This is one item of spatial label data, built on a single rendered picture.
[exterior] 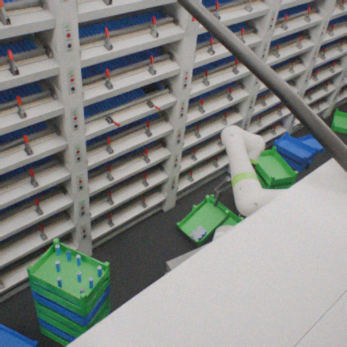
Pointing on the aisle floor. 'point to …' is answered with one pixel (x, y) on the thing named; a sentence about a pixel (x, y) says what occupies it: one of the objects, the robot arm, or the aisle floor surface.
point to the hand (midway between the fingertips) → (227, 209)
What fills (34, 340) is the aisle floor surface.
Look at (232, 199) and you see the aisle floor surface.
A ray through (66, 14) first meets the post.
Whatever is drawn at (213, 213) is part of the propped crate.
